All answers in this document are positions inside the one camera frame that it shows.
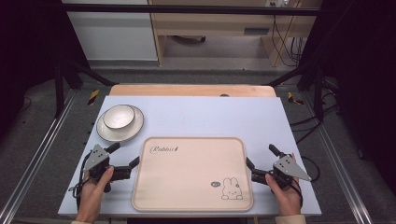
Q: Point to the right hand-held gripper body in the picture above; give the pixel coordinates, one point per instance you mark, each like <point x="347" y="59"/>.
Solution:
<point x="289" y="166"/>

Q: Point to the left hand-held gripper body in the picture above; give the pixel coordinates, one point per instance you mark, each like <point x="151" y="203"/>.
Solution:
<point x="97" y="157"/>

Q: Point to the person's right hand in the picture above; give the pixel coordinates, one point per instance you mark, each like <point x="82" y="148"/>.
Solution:
<point x="288" y="200"/>

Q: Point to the person's left hand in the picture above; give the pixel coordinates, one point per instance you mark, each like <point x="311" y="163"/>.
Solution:
<point x="91" y="199"/>

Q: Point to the white plate with dark rim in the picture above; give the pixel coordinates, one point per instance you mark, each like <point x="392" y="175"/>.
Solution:
<point x="124" y="132"/>

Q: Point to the white bowl with dark rim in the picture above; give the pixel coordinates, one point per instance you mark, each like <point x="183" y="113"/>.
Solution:
<point x="119" y="116"/>

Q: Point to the yellow black tape strip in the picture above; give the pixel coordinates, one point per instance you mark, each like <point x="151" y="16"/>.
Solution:
<point x="93" y="96"/>
<point x="291" y="97"/>

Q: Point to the beige tray with rabbit print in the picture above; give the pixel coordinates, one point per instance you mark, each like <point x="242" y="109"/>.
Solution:
<point x="193" y="177"/>

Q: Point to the black metal stand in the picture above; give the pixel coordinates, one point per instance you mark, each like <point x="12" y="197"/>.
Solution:
<point x="317" y="93"/>
<point x="59" y="90"/>

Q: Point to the wooden table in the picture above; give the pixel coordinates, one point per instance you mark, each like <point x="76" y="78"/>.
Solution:
<point x="186" y="90"/>

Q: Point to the white cabinet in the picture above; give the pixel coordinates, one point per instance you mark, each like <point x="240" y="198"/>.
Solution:
<point x="115" y="34"/>

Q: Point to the black curtain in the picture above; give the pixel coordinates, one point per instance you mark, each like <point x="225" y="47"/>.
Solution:
<point x="364" y="77"/>
<point x="28" y="46"/>

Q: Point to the light wooden desk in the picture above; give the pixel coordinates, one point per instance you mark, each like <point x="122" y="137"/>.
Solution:
<point x="218" y="25"/>

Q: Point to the white power strip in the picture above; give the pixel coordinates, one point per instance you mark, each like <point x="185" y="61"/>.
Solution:
<point x="278" y="3"/>

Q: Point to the aluminium floor rail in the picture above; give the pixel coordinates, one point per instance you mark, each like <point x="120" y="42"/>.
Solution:
<point x="37" y="152"/>
<point x="339" y="165"/>

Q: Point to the black frame bar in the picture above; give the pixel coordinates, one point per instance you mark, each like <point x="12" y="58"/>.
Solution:
<point x="186" y="9"/>

